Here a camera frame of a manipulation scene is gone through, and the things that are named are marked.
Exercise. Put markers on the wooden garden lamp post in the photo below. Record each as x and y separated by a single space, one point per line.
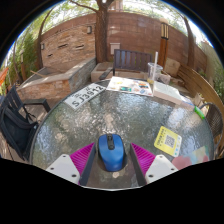
163 43

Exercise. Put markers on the small thin book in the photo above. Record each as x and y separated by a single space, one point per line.
188 106

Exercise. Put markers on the beige stone slab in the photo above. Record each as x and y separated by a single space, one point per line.
172 66

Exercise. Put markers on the clear plastic cup with straw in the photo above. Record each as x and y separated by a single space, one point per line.
154 71

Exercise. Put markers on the wall lamp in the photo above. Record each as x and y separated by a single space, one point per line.
42 46
89 30

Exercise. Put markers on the white wall box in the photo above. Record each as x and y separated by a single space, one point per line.
115 48

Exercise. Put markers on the thick tree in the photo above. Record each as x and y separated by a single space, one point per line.
101 33

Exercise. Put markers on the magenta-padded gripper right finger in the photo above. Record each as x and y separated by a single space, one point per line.
143 159

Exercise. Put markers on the dark wicker chair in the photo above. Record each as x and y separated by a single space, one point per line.
215 121

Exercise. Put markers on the floral print mouse pad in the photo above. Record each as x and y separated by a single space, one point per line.
188 161

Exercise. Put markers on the white licence plate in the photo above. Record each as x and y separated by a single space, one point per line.
85 96

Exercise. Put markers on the yellow card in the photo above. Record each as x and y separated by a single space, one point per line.
167 141

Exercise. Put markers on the blue computer mouse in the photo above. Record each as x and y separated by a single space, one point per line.
111 153

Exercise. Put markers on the green tube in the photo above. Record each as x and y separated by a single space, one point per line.
200 112

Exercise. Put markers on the curved wooden bench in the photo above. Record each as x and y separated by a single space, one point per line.
200 85

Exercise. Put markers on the colourful printed sheet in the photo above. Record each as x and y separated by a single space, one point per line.
130 86

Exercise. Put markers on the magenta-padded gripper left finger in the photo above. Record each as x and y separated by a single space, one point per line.
83 158

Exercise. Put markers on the thin tree trunk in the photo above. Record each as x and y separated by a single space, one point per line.
190 40

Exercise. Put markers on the dark wooden slatted chair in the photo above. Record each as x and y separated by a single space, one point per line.
131 60

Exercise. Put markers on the black folding chair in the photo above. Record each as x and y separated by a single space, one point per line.
16 126

